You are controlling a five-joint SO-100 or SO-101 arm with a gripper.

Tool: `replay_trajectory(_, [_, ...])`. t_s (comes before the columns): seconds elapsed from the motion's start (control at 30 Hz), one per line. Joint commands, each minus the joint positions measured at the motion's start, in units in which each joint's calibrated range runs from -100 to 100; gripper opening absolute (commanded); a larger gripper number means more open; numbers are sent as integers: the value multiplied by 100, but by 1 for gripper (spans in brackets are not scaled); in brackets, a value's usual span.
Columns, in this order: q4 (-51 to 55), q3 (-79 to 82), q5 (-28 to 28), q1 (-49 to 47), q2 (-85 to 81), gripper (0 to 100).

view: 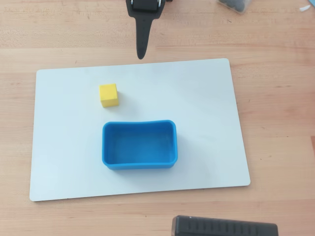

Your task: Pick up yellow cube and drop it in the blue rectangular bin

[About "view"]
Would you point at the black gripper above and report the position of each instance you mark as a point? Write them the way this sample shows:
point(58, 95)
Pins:
point(142, 15)

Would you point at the black ribbed device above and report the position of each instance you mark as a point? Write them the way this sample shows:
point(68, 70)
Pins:
point(221, 227)

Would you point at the white rectangular board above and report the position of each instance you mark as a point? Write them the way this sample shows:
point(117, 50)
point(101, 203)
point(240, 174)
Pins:
point(197, 110)

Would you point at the white paper scrap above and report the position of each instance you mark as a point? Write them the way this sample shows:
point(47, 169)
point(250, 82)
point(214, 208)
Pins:
point(304, 8)

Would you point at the yellow cube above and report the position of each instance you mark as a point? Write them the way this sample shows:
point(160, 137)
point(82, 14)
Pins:
point(108, 94)

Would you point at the clear plastic container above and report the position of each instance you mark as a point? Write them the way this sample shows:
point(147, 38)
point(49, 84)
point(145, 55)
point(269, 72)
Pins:
point(235, 4)

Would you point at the blue rectangular bin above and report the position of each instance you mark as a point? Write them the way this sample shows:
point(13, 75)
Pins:
point(140, 147)

